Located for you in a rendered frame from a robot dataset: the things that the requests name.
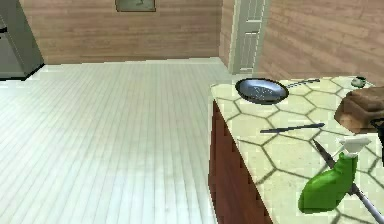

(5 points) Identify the grey frying pan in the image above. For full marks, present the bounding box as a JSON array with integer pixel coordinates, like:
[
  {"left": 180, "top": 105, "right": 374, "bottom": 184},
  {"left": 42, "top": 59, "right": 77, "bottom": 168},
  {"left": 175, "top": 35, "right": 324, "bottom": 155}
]
[{"left": 234, "top": 77, "right": 321, "bottom": 106}]

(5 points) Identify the grey knife with dark handle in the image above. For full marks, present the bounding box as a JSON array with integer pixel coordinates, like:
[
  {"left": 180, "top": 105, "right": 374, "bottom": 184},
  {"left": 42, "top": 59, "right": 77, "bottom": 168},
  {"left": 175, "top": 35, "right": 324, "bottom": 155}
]
[{"left": 311, "top": 138, "right": 384, "bottom": 224}]

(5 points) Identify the thin black utensil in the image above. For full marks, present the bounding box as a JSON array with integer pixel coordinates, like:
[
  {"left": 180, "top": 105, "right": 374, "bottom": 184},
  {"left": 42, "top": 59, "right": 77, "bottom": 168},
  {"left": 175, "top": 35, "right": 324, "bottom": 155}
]
[{"left": 260, "top": 122, "right": 326, "bottom": 134}]

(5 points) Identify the grey fridge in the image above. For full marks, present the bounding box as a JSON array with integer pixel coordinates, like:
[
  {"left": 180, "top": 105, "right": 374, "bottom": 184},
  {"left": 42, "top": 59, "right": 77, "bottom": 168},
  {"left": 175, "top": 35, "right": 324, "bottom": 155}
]
[{"left": 0, "top": 0, "right": 45, "bottom": 81}]

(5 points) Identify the small dark green round object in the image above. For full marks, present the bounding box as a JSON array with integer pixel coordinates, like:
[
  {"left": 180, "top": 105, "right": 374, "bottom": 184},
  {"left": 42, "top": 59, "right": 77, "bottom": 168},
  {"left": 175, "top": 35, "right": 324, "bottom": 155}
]
[{"left": 351, "top": 76, "right": 368, "bottom": 89}]

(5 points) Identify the green spray bottle white top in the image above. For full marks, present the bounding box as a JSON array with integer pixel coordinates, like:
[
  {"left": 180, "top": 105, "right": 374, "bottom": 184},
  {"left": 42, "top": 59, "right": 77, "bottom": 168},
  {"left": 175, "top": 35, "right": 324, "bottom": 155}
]
[{"left": 297, "top": 136, "right": 372, "bottom": 215}]

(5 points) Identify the white room door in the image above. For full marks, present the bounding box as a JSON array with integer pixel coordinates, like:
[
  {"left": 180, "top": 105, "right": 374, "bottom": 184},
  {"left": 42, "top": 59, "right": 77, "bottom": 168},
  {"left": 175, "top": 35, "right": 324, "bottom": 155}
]
[{"left": 228, "top": 0, "right": 272, "bottom": 75}]

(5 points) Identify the red-brown kitchen counter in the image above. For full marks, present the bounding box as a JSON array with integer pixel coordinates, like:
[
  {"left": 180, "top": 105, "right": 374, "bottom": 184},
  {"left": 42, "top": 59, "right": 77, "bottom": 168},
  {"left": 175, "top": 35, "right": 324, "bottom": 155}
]
[{"left": 208, "top": 75, "right": 384, "bottom": 224}]

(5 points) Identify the framed wall picture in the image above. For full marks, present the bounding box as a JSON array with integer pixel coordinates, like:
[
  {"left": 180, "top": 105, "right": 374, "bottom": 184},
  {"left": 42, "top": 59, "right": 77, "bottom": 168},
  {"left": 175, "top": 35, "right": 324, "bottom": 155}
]
[{"left": 115, "top": 0, "right": 157, "bottom": 13}]

